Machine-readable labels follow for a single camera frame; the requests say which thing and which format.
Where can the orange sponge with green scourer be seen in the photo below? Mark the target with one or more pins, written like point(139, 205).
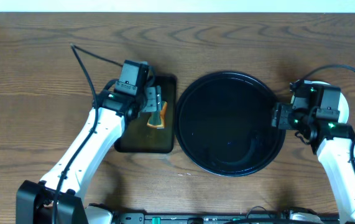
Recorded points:
point(157, 119)

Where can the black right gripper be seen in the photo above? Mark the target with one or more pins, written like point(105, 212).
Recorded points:
point(278, 116)

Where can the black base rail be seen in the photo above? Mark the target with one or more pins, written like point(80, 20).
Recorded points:
point(132, 218)

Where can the round black serving tray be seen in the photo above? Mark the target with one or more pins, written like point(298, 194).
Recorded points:
point(223, 124)

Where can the black rectangular water tray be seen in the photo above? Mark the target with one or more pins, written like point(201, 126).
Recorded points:
point(140, 137)

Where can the light blue plate with sauce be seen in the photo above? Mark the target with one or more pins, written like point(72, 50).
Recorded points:
point(343, 106)

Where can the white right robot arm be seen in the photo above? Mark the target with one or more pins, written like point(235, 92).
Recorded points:
point(334, 147)

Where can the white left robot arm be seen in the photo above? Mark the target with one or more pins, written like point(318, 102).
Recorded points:
point(58, 196)

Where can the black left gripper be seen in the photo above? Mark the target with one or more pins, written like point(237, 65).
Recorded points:
point(153, 102)

